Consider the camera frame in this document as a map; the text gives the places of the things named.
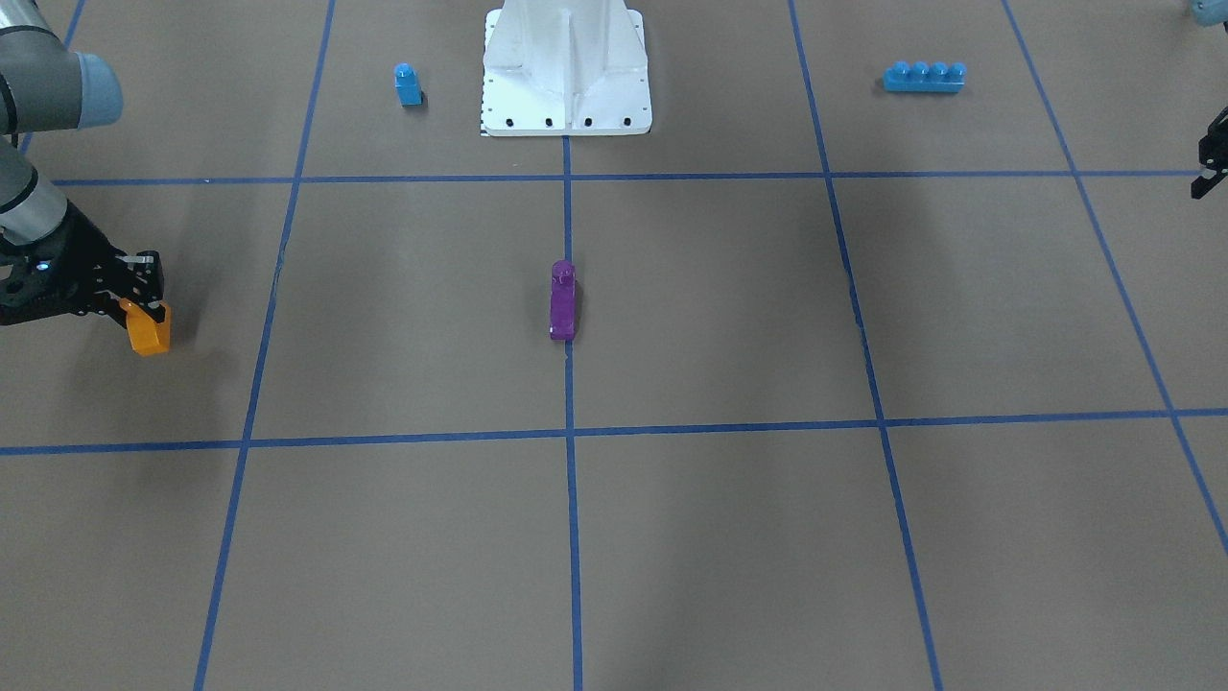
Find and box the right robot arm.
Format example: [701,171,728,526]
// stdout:
[1,1,169,326]

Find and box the purple trapezoid block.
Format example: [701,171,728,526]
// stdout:
[549,259,578,342]

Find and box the long blue toy block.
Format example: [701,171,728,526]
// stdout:
[882,60,968,93]

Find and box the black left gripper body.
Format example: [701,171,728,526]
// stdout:
[1199,107,1227,176]

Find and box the small blue toy block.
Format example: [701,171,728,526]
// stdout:
[393,63,424,107]

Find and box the orange trapezoid block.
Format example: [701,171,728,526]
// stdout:
[119,298,172,357]

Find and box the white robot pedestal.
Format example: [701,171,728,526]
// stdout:
[480,1,653,137]

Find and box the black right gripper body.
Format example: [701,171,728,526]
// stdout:
[1,206,162,326]

